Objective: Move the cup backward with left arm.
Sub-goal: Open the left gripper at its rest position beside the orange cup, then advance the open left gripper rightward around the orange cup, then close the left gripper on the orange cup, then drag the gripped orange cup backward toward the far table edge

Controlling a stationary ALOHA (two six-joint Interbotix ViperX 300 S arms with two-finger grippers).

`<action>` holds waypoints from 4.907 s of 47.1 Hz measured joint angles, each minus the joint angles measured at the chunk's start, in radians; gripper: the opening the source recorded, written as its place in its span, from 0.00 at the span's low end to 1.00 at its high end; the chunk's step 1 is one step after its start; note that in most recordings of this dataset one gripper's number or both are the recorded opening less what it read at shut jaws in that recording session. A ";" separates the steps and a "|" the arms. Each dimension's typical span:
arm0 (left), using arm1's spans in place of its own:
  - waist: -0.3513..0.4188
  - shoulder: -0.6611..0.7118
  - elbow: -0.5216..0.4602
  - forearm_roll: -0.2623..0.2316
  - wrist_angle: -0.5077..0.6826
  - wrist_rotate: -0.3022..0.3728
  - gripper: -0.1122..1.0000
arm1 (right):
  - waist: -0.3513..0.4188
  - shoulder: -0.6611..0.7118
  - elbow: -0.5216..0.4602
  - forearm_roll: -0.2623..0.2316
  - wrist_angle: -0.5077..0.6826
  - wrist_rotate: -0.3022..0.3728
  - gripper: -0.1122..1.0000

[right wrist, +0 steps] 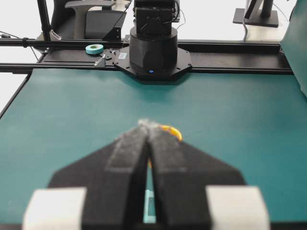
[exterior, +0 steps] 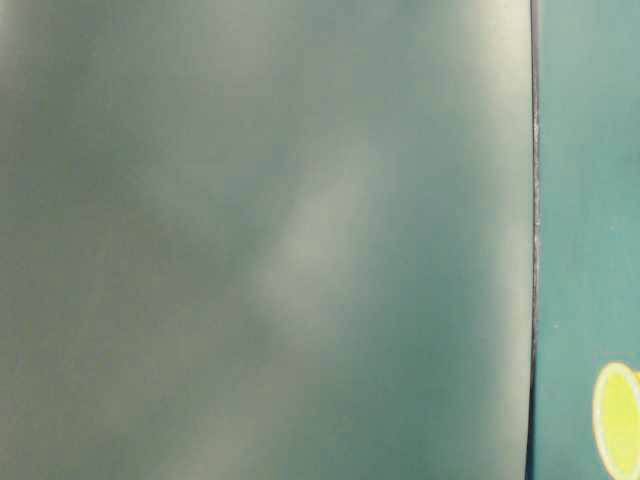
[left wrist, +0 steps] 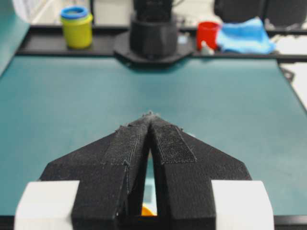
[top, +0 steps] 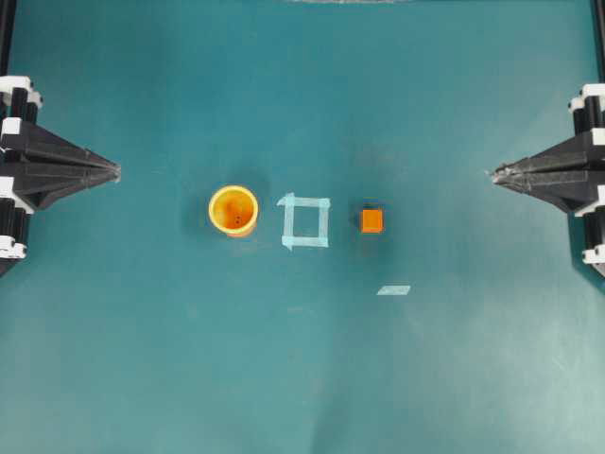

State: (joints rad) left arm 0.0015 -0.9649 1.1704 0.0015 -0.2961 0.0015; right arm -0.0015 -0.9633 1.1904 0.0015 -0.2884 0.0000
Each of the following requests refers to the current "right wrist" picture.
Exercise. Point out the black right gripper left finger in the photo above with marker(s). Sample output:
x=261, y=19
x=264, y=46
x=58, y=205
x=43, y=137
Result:
x=102, y=191

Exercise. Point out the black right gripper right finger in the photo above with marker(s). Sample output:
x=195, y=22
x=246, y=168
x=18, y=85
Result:
x=196, y=191

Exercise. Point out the orange plastic cup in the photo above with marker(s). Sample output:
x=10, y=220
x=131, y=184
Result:
x=172, y=131

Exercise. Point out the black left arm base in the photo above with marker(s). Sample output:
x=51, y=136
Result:
x=153, y=64

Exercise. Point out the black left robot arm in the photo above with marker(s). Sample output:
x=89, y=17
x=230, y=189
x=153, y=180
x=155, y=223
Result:
x=153, y=40

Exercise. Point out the light blue tape square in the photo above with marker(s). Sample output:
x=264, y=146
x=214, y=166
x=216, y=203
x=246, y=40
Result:
x=149, y=207

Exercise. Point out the teal tape roll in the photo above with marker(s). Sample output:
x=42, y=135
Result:
x=94, y=49

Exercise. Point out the grey office chair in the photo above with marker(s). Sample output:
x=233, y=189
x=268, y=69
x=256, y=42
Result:
x=87, y=19

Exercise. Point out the black monitor stand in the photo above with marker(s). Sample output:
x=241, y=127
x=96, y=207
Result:
x=257, y=13

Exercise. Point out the black aluminium frame rail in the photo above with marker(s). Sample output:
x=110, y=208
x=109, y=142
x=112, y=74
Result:
x=206, y=57

